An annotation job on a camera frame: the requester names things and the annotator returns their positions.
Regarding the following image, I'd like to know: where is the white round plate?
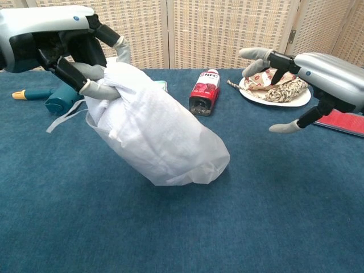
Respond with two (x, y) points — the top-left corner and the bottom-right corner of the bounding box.
(238, 76), (312, 107)

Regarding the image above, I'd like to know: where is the twisted brown cord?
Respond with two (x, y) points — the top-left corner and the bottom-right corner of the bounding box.
(226, 79), (257, 99)

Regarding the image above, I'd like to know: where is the blue tablecloth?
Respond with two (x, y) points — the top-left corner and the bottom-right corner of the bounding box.
(0, 68), (364, 273)

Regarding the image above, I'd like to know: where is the braided beige rope bundle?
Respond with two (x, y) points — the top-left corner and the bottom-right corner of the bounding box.
(266, 78), (309, 103)

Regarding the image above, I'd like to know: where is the red NFC juice bottle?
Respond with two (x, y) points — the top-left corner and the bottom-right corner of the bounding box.
(188, 68), (221, 117)

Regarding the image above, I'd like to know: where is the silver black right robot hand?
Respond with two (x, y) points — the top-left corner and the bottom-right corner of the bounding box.
(238, 47), (364, 134)

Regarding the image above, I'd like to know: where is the white plastic bag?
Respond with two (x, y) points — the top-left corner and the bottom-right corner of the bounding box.
(46, 61), (231, 187)

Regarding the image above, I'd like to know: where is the crumpled red-print paper wrapper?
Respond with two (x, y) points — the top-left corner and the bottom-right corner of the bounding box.
(244, 67), (299, 92)

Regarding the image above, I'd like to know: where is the woven folding screen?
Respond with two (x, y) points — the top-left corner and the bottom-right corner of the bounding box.
(0, 0), (364, 72)

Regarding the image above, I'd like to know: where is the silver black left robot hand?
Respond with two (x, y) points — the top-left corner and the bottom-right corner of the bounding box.
(0, 5), (131, 100)

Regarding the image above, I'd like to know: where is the teal lint roller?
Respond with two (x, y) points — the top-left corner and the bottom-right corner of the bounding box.
(11, 86), (86, 116)

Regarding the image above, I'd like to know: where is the red flat rectangular case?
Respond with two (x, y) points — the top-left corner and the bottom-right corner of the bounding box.
(312, 109), (364, 139)

